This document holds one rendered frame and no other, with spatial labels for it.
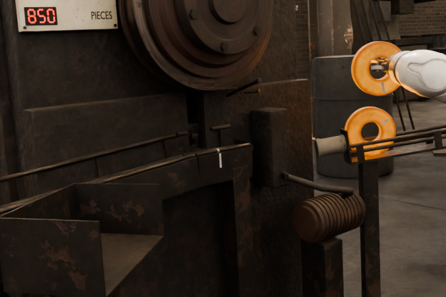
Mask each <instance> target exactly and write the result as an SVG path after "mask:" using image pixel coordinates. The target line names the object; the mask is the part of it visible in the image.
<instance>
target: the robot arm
mask: <svg viewBox="0 0 446 297"><path fill-rule="evenodd" d="M378 69H381V71H383V72H386V73H387V75H388V76H389V78H391V79H392V80H393V81H394V82H395V83H396V84H398V85H401V86H403V87H404V88H406V89H407V90H409V91H411V92H413V93H416V94H418V95H420V96H422V97H427V98H430V99H434V100H437V101H440V102H443V103H446V55H444V54H442V53H438V52H434V51H431V50H414V51H403V52H399V53H397V54H394V55H392V56H391V57H390V58H387V59H385V58H381V57H376V59H374V60H371V72H372V73H374V72H378Z"/></svg>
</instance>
